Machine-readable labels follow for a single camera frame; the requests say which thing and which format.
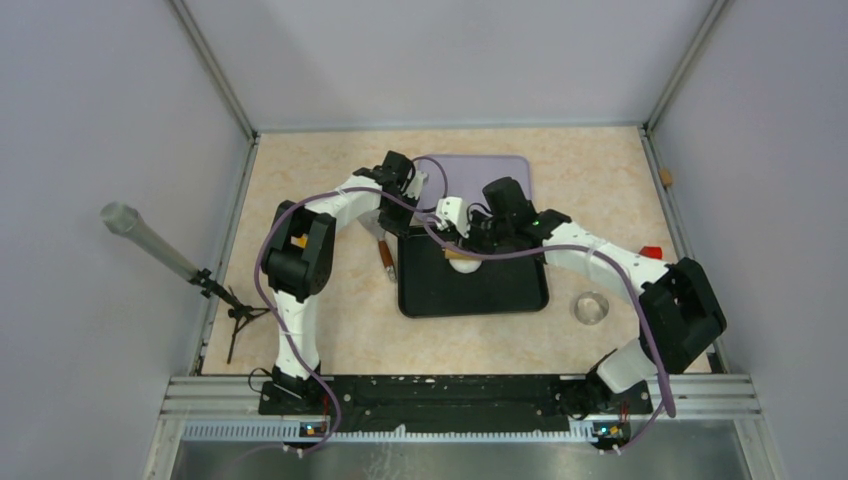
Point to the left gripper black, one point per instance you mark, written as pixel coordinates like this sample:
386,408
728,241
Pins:
398,226

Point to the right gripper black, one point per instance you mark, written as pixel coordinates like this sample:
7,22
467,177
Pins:
470,243

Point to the black baking tray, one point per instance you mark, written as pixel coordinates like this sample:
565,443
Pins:
429,287

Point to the wooden dough roller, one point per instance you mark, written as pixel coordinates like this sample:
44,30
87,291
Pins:
453,255

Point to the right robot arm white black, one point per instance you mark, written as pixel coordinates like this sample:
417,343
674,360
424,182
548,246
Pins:
678,313

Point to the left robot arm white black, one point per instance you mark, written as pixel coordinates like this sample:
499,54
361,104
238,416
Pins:
297,256

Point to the lilac rectangular tray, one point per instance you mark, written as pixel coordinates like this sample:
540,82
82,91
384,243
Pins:
465,176

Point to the yellow red blue toy block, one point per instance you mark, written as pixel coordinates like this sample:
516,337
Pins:
300,241

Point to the clear glass cup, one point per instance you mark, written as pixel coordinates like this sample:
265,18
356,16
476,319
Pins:
590,308

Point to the small wooden cork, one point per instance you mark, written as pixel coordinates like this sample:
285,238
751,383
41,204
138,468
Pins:
665,177

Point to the grey microphone on tripod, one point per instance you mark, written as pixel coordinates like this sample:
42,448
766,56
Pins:
126,222

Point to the metal scraper wooden handle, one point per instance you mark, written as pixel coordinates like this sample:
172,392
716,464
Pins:
370,222

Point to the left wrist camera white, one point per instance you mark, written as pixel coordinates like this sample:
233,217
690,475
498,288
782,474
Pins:
416,185

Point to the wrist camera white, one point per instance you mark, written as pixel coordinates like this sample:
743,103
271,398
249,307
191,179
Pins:
416,185
452,213

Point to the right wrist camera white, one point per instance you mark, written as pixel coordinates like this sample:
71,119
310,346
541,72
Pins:
452,213

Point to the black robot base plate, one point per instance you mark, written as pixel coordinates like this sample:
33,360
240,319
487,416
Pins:
453,403

